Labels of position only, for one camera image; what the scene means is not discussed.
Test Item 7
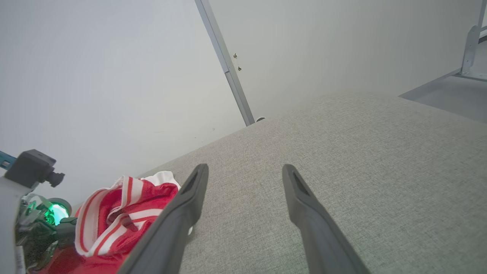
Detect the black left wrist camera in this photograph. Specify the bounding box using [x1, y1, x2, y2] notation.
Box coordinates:
[4, 149, 65, 189]

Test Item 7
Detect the grey metal post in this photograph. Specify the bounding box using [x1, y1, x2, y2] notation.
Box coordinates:
[194, 0, 256, 127]

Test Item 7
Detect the grey metal bracket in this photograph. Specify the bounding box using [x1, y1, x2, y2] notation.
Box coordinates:
[458, 0, 487, 81]

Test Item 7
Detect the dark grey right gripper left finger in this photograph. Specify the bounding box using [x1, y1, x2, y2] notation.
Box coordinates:
[118, 164, 209, 274]

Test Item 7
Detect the red white basketball jersey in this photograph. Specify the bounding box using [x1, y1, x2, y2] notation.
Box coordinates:
[40, 171, 193, 274]

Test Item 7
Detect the grey metal shelf panel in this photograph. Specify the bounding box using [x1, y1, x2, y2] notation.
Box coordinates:
[399, 69, 487, 123]

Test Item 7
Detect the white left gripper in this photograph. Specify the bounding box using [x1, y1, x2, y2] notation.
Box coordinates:
[0, 177, 73, 274]

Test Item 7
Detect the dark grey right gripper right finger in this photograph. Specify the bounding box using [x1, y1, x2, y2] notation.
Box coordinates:
[282, 164, 371, 274]

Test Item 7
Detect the teal left camera connector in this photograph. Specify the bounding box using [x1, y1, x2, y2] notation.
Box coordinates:
[0, 151, 17, 170]

